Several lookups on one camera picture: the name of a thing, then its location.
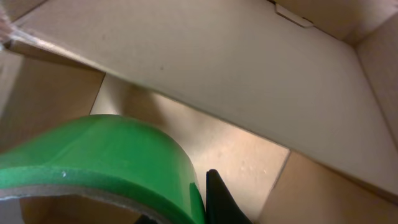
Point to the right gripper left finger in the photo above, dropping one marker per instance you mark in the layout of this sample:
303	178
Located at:
143	219

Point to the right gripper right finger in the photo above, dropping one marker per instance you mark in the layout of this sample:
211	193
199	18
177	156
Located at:
220	205

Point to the green tape roll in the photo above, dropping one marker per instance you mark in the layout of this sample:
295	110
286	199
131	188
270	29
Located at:
120	156

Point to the open cardboard box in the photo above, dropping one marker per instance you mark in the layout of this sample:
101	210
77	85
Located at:
301	126

